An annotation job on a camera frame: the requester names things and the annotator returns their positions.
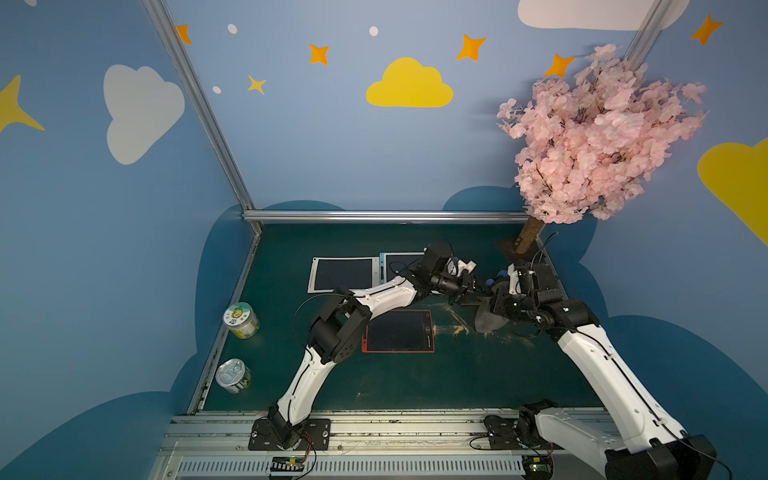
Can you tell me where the grey blue wiping cloth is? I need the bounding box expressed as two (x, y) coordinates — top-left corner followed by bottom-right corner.
(474, 299), (509, 334)

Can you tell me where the red framed drawing tablet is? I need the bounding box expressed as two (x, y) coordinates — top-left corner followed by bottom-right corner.
(362, 309), (436, 354)

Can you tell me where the white framed drawing tablet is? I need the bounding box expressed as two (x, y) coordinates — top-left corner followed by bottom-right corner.
(307, 257), (380, 294)

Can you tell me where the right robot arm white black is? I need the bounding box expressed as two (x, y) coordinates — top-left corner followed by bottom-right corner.
(482, 265), (717, 479)

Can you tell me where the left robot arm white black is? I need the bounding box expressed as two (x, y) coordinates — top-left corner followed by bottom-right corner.
(266, 241), (489, 449)

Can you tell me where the pink cherry blossom tree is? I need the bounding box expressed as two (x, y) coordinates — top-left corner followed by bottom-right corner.
(497, 44), (707, 258)

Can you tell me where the right controller board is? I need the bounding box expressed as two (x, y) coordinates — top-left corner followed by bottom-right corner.
(522, 456), (554, 480)

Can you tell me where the controller board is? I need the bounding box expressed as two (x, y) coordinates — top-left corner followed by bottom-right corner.
(269, 456), (307, 477)
(522, 456), (554, 480)

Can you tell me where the silver can lying down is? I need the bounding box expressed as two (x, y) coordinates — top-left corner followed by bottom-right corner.
(215, 358), (251, 394)

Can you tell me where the left controller board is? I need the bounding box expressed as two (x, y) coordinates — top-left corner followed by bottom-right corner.
(269, 456), (307, 477)

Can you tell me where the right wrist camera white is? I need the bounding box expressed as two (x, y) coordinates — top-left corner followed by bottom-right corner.
(507, 264), (522, 295)

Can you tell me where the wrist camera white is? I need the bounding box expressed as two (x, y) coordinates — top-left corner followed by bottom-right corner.
(507, 264), (522, 295)
(453, 257), (477, 277)

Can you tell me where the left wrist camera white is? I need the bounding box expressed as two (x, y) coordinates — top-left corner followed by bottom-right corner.
(453, 257), (477, 277)

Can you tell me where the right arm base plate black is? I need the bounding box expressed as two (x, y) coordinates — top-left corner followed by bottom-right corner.
(483, 415), (561, 451)

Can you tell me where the aluminium mounting rail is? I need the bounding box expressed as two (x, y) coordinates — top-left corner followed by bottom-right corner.
(149, 408), (618, 479)

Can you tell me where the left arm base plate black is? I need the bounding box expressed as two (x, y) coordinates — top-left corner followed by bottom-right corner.
(247, 417), (331, 451)

